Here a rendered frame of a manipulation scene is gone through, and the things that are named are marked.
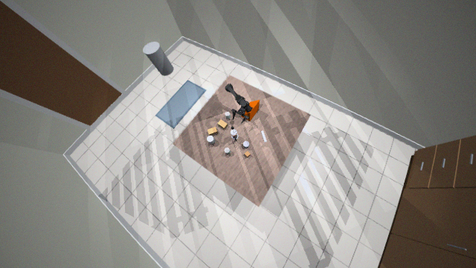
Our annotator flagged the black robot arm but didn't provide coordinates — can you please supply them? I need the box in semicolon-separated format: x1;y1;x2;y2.
225;83;253;115

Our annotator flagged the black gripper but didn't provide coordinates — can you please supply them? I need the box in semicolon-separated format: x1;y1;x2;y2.
231;106;249;123

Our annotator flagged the yellow box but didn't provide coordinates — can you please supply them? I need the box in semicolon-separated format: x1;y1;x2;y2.
217;120;228;129
208;127;218;135

